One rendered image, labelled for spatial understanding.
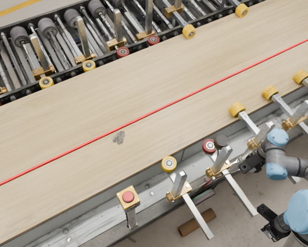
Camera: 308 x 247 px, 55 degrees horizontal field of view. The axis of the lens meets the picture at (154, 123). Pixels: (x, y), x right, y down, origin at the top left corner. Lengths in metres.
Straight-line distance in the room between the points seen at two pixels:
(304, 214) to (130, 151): 0.99
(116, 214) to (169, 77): 0.88
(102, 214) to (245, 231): 1.19
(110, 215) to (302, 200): 1.17
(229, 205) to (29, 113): 1.64
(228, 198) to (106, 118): 1.29
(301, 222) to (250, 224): 1.68
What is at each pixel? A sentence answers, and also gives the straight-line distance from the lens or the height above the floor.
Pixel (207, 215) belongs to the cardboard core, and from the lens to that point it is 2.39.
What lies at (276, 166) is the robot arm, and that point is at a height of 1.32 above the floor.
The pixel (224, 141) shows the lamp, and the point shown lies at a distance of 1.42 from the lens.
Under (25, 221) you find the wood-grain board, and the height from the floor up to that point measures 0.90.
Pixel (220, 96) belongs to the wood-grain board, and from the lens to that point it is 1.85.
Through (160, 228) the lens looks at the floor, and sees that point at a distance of 2.41.
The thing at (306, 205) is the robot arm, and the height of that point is 1.62.
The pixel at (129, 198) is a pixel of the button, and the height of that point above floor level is 1.23.
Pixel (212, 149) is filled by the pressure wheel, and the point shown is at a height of 0.91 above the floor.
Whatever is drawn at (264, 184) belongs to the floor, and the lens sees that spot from 2.68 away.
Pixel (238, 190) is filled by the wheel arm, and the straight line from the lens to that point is 1.65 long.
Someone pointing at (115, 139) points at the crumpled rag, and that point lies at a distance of 1.63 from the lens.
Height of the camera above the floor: 2.37
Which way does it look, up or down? 60 degrees down
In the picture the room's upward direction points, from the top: 4 degrees clockwise
